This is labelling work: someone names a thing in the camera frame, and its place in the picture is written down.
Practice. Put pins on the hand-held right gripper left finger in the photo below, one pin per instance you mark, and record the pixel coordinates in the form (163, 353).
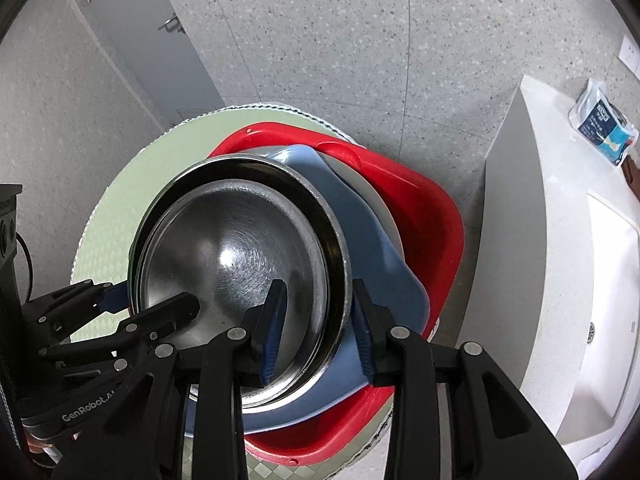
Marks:
(272, 330)

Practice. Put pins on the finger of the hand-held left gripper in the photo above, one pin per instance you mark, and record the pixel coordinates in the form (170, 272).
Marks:
(165, 311)
(114, 297)

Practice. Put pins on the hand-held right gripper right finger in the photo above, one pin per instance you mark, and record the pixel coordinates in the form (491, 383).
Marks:
(364, 340)

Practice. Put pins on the blue plastic plate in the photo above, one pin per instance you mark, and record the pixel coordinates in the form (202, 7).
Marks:
(382, 285)

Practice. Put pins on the red plastic basin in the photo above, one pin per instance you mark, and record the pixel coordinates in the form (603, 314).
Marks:
(432, 240)

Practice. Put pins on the large steel bowl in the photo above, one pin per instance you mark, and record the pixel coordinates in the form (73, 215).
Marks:
(325, 220)

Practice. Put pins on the round table, white tablecloth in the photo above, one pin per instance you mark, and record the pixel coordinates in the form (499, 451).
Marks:
(115, 240)

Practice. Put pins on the white sink counter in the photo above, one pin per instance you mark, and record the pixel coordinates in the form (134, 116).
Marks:
(525, 240)

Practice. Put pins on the white sink basin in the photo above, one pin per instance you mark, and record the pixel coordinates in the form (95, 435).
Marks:
(612, 285)

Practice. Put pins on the grey door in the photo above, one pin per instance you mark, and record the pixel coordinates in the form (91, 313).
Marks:
(130, 20)

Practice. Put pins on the brown cloth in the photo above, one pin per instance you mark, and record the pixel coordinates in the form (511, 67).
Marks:
(634, 170)

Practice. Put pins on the blue tissue pack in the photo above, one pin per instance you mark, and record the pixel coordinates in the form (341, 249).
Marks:
(600, 120)

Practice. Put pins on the white wall socket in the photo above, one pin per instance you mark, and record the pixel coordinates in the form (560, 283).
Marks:
(629, 55)

